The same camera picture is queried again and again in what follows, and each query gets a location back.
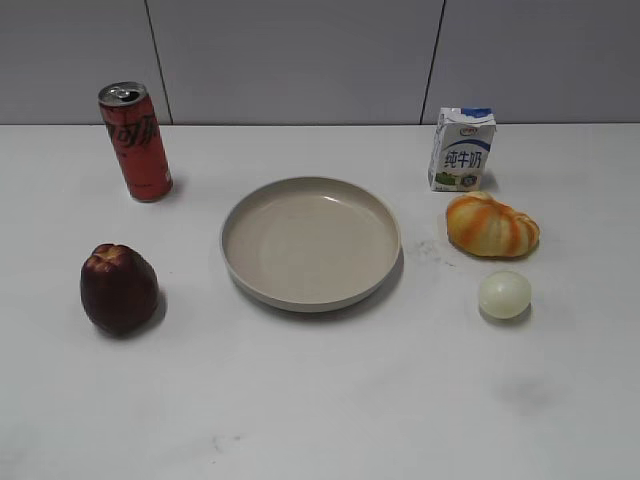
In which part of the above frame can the orange striped croissant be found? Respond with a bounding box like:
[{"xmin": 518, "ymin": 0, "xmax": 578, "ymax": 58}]
[{"xmin": 445, "ymin": 191, "xmax": 540, "ymax": 258}]

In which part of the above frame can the beige round plate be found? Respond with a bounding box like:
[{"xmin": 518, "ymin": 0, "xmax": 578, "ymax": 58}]
[{"xmin": 219, "ymin": 176, "xmax": 402, "ymax": 313}]

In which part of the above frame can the white blue milk carton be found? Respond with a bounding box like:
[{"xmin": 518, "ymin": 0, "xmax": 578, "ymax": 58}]
[{"xmin": 428, "ymin": 107, "xmax": 497, "ymax": 192}]

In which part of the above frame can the white peeled onion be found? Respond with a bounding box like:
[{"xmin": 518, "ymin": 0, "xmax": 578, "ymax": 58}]
[{"xmin": 478, "ymin": 271, "xmax": 532, "ymax": 319}]

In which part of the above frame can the dark red apple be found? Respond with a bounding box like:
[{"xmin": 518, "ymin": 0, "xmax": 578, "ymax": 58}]
[{"xmin": 80, "ymin": 243, "xmax": 159, "ymax": 337}]

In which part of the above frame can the red cola can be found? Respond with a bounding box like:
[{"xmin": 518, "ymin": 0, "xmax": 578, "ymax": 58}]
[{"xmin": 98, "ymin": 81, "xmax": 173, "ymax": 202}]

